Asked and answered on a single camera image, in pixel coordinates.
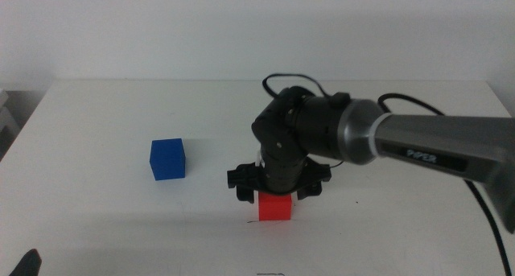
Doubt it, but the red cube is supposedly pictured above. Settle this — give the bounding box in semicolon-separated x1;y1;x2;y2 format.
257;192;293;222

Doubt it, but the blue cube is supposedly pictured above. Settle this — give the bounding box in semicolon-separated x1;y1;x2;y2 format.
149;138;187;182

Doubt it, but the white cable tie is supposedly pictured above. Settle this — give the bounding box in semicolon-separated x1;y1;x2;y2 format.
369;112;393;159

